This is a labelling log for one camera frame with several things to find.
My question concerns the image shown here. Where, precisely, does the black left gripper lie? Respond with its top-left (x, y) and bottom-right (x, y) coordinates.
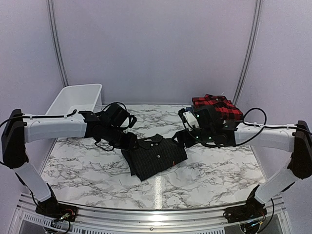
top-left (103, 124), bottom-right (139, 151)

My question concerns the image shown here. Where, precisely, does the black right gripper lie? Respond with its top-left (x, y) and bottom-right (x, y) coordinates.
top-left (171, 127), bottom-right (214, 149)

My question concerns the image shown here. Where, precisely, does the black pinstripe long sleeve shirt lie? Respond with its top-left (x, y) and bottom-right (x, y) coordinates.
top-left (121, 134), bottom-right (188, 181)

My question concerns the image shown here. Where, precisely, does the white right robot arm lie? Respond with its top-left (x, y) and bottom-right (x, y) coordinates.
top-left (175, 106), bottom-right (312, 218)

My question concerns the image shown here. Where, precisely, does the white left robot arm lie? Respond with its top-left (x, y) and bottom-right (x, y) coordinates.
top-left (1, 109), bottom-right (137, 217)

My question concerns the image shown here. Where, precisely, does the blue folded shirt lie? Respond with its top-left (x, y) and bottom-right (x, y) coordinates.
top-left (185, 106), bottom-right (194, 113)

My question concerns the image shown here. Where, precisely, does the red black plaid shirt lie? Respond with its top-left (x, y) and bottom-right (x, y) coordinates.
top-left (192, 94), bottom-right (244, 121)

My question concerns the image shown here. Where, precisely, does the white plastic bin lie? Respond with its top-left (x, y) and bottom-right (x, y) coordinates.
top-left (46, 84), bottom-right (102, 115)

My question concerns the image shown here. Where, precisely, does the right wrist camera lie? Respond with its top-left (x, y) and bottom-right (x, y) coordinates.
top-left (178, 108), bottom-right (199, 132)

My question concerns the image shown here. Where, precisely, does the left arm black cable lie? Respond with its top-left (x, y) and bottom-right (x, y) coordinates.
top-left (94, 102), bottom-right (137, 151)

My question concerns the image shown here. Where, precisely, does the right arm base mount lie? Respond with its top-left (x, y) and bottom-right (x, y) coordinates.
top-left (223, 204), bottom-right (267, 223)

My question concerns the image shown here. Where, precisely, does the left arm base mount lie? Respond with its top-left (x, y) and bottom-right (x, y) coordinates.
top-left (35, 203), bottom-right (78, 222)

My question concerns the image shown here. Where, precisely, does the right aluminium wall post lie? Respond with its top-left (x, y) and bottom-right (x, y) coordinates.
top-left (233, 0), bottom-right (263, 105)

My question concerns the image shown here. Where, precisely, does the aluminium wall post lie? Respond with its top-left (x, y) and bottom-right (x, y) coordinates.
top-left (46, 0), bottom-right (69, 87)
top-left (233, 0), bottom-right (263, 105)

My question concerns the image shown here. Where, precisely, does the aluminium front rail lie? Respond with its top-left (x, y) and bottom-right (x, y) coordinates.
top-left (8, 194), bottom-right (292, 234)

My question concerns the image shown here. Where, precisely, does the left aluminium wall post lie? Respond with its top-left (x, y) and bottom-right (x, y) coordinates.
top-left (46, 0), bottom-right (69, 87)

